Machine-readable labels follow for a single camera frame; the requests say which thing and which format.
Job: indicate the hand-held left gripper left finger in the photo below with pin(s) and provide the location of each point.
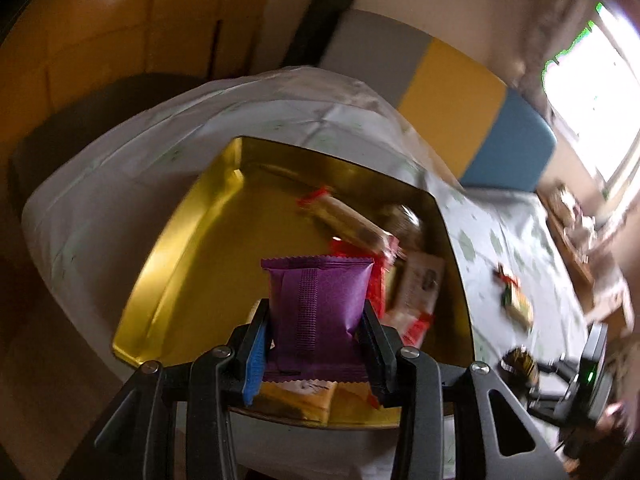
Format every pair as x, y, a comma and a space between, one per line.
255, 360

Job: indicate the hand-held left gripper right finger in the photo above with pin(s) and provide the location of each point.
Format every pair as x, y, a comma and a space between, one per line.
377, 360

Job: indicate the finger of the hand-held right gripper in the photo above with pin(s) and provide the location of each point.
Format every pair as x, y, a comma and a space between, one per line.
547, 402
552, 366

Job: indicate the black and gold snack packet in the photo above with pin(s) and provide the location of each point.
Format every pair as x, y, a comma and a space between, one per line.
520, 362

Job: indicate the orange pastry packet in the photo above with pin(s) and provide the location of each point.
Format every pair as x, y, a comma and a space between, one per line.
295, 400

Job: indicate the purple snack packet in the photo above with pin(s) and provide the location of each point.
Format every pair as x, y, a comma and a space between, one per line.
320, 310

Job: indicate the white snack packet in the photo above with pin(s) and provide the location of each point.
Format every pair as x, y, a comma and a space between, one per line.
420, 280

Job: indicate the gold tin box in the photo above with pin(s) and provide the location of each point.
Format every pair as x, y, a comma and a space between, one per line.
210, 260

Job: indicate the grain bar packet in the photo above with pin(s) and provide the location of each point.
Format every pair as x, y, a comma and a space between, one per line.
350, 220

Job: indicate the person's right hand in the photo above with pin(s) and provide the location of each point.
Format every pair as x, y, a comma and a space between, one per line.
616, 417

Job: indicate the green cracker packet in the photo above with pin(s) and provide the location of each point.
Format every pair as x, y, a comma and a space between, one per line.
520, 307

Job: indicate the dark red snack packet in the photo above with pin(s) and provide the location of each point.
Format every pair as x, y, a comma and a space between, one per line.
507, 277

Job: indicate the wooden side table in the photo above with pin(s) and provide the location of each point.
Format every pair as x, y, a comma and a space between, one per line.
590, 270

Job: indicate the brown snack packet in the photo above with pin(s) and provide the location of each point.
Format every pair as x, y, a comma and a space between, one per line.
407, 227

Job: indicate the green cloud print tablecloth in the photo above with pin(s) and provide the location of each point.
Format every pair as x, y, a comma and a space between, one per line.
100, 185

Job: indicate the grey yellow blue sofa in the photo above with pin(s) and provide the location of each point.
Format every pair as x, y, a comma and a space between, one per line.
450, 95

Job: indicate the bright window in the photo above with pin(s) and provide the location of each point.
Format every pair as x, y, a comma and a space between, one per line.
595, 85

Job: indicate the dark chair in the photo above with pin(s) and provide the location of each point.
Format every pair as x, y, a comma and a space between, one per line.
75, 130

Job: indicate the black sofa frame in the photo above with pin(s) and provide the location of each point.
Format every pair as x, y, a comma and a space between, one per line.
320, 25

